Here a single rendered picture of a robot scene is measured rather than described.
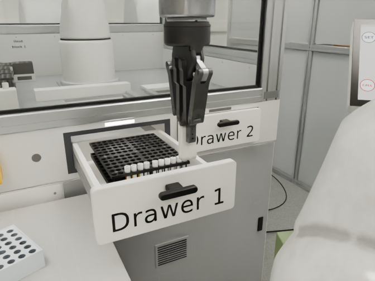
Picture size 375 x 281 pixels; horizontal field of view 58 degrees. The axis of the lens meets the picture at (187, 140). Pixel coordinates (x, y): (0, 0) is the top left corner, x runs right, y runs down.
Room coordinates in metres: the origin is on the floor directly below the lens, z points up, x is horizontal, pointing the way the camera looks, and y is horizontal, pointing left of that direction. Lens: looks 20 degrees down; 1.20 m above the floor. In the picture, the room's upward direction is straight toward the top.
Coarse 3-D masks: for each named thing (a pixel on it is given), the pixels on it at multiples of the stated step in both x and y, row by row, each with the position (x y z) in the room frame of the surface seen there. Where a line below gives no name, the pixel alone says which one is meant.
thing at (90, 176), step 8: (112, 136) 0.88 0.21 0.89; (120, 136) 0.88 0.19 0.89; (128, 136) 0.89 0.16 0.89; (160, 136) 0.91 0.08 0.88; (168, 136) 0.88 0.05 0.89; (72, 144) 0.82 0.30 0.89; (80, 144) 0.83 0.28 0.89; (88, 144) 0.84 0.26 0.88; (176, 144) 0.82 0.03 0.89; (80, 152) 0.76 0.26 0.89; (88, 152) 0.84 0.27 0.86; (80, 160) 0.71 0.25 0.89; (88, 160) 0.84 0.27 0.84; (192, 160) 0.74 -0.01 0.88; (200, 160) 0.71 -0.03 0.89; (80, 168) 0.71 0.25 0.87; (88, 168) 0.66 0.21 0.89; (96, 168) 0.79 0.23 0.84; (80, 176) 0.72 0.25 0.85; (88, 176) 0.63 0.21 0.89; (96, 176) 0.75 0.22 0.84; (88, 184) 0.63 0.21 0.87; (96, 184) 0.59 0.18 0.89; (88, 192) 0.64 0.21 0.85
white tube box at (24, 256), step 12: (12, 228) 0.59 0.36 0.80; (0, 240) 0.55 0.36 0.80; (12, 240) 0.55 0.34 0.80; (24, 240) 0.55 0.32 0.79; (0, 252) 0.52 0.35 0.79; (12, 252) 0.51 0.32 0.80; (24, 252) 0.51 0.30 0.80; (36, 252) 0.51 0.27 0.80; (0, 264) 0.48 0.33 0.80; (12, 264) 0.48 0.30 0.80; (24, 264) 0.49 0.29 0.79; (36, 264) 0.51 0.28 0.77; (0, 276) 0.46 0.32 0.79; (12, 276) 0.47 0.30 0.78; (24, 276) 0.49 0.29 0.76
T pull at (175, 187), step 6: (168, 186) 0.55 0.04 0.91; (174, 186) 0.55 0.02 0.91; (180, 186) 0.55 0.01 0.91; (186, 186) 0.55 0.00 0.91; (192, 186) 0.55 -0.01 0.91; (162, 192) 0.52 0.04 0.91; (168, 192) 0.52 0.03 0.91; (174, 192) 0.53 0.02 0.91; (180, 192) 0.53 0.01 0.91; (186, 192) 0.54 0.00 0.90; (192, 192) 0.54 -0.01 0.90; (162, 198) 0.52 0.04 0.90; (168, 198) 0.52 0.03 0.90
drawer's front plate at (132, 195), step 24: (192, 168) 0.59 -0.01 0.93; (216, 168) 0.61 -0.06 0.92; (96, 192) 0.50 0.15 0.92; (120, 192) 0.52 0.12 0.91; (144, 192) 0.54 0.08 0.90; (216, 192) 0.61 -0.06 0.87; (96, 216) 0.50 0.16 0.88; (120, 216) 0.52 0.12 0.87; (144, 216) 0.54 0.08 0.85; (168, 216) 0.56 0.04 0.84; (192, 216) 0.58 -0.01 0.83
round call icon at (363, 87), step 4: (360, 80) 1.00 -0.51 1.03; (364, 80) 1.00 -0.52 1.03; (368, 80) 1.00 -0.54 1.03; (372, 80) 1.00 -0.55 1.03; (360, 84) 1.00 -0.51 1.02; (364, 84) 0.99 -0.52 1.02; (368, 84) 0.99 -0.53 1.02; (372, 84) 0.99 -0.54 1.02; (360, 88) 0.99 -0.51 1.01; (364, 88) 0.98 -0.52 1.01; (368, 88) 0.98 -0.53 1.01; (372, 88) 0.98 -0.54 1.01
